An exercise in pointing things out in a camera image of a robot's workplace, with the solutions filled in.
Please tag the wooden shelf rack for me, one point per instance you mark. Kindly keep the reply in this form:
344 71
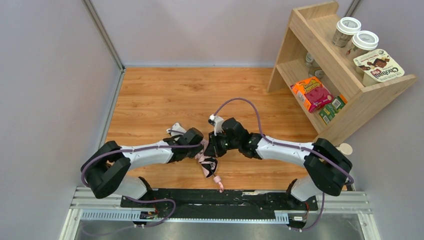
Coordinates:
310 30

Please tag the green snack box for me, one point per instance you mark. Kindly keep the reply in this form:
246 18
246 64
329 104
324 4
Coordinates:
330 110

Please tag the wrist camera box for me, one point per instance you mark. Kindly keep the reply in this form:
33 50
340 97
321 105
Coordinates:
176 129
216 122

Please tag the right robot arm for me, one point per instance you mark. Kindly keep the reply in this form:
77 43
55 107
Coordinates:
327 167

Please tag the pink folding umbrella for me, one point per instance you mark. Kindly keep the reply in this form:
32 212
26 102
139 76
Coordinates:
209 166

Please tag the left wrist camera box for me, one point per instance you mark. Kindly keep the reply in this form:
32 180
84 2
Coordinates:
176 129

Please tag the right paper coffee cup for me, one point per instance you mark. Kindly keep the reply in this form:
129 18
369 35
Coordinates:
361 43

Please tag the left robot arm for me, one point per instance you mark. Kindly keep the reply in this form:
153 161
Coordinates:
106 171

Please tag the glass jar on shelf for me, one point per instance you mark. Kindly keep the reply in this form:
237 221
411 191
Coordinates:
314 70

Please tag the orange pink snack box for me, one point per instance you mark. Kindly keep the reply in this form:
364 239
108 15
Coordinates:
312 93

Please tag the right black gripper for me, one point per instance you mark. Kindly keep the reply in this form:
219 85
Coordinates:
211 149

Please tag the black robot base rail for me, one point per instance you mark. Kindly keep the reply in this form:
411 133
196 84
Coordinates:
209 205

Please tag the left paper coffee cup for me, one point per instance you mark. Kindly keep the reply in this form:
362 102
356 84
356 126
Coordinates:
346 28

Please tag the yellow-green juice bottle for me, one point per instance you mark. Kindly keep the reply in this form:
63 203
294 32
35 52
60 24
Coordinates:
345 148

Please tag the paper coffee cup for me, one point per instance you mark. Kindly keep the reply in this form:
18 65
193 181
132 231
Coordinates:
346 28
361 43

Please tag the Chobani flip yogurt pack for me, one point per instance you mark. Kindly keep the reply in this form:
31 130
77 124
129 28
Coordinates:
377 66

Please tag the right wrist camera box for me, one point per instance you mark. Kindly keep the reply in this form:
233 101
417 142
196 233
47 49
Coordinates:
216 122

